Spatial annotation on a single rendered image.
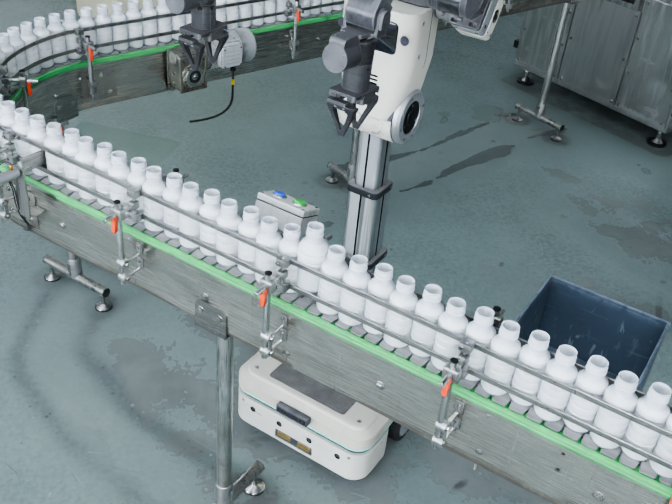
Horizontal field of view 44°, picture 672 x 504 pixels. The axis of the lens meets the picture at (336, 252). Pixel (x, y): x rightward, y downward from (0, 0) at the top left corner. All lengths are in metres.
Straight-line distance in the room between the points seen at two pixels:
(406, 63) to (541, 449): 1.05
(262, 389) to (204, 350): 0.56
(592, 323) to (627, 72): 3.29
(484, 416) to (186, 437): 1.43
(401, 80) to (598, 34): 3.32
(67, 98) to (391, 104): 1.29
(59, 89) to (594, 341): 1.95
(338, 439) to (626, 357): 0.94
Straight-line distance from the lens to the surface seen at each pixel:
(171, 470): 2.85
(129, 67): 3.19
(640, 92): 5.36
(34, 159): 2.32
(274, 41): 3.51
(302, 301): 1.89
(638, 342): 2.24
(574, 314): 2.25
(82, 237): 2.31
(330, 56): 1.64
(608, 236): 4.36
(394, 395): 1.84
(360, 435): 2.64
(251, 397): 2.84
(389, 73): 2.23
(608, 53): 5.44
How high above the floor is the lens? 2.17
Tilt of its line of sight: 35 degrees down
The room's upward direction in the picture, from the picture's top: 6 degrees clockwise
